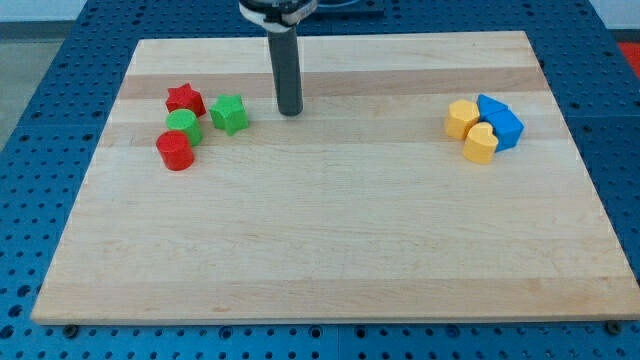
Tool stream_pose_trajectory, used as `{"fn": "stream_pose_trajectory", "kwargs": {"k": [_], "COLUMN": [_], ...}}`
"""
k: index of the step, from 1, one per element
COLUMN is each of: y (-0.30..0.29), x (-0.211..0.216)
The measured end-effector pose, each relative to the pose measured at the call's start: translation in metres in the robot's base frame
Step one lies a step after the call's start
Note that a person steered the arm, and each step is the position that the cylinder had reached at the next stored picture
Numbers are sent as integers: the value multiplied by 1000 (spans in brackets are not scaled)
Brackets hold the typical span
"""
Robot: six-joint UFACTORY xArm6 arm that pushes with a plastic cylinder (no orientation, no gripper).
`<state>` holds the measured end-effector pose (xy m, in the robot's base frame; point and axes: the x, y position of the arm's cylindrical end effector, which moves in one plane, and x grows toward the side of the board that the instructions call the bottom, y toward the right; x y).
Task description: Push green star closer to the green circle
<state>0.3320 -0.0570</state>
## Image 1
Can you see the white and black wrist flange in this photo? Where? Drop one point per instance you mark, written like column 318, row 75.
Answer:
column 277, row 16

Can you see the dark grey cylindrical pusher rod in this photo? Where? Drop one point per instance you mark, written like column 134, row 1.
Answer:
column 284, row 55

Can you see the green star block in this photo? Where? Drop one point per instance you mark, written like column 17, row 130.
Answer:
column 229, row 114

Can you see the red star block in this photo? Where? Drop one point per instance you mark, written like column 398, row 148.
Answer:
column 185, row 97

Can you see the green cylinder block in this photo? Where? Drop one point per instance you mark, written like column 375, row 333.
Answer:
column 185, row 120

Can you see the red cylinder block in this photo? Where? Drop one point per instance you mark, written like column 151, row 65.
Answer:
column 175, row 150

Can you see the yellow hexagon block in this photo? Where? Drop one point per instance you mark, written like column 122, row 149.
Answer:
column 462, row 115

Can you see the light wooden board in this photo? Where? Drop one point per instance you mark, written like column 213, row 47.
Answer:
column 361, row 209

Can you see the blue triangle block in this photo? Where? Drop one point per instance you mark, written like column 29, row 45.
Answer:
column 488, row 105

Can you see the yellow heart block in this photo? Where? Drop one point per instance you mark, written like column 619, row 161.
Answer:
column 480, row 144

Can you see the blue cube block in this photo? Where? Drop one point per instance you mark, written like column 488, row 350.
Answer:
column 506, row 127

